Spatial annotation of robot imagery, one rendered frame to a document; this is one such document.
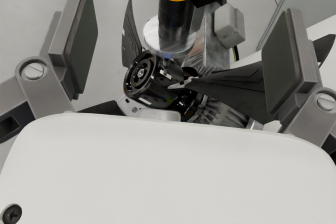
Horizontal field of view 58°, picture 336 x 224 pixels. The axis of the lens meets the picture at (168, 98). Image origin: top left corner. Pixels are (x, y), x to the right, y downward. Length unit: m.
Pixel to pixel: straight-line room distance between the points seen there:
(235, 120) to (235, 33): 0.29
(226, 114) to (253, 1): 2.19
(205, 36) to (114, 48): 1.49
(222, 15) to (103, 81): 1.36
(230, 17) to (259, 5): 1.93
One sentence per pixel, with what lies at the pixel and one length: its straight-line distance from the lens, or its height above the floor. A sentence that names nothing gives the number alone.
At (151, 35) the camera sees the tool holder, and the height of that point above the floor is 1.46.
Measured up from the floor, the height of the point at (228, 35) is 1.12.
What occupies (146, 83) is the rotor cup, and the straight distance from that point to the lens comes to 0.61.
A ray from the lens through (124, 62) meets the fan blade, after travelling 0.99.
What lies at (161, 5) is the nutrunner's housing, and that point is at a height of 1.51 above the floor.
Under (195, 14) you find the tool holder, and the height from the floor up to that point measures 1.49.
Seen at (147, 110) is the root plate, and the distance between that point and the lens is 0.65.
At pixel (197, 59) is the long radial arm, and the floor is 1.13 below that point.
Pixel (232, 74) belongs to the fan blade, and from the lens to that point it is 0.52.
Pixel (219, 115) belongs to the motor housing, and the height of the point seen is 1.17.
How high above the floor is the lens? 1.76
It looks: 59 degrees down
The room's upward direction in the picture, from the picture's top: 9 degrees clockwise
